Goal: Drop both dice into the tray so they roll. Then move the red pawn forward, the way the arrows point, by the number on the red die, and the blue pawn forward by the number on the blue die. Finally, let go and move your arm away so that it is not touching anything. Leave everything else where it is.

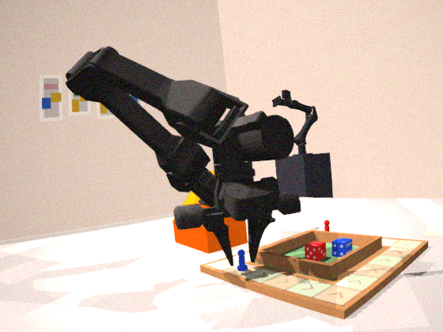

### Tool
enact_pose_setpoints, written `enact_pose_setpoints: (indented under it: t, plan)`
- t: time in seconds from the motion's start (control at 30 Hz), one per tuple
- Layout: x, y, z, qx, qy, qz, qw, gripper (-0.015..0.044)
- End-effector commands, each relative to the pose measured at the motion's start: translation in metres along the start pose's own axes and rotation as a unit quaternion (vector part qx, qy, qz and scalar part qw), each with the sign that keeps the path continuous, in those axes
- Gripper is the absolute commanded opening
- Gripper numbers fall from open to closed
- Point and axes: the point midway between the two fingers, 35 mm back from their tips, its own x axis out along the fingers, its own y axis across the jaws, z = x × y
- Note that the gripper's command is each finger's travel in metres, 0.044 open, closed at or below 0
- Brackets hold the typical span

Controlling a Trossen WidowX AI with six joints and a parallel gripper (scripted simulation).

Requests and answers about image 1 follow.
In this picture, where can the blue pawn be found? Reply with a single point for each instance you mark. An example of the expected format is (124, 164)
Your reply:
(242, 263)

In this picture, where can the red die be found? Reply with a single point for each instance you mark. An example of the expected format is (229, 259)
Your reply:
(315, 250)

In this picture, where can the blue die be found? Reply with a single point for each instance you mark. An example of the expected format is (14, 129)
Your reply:
(341, 247)

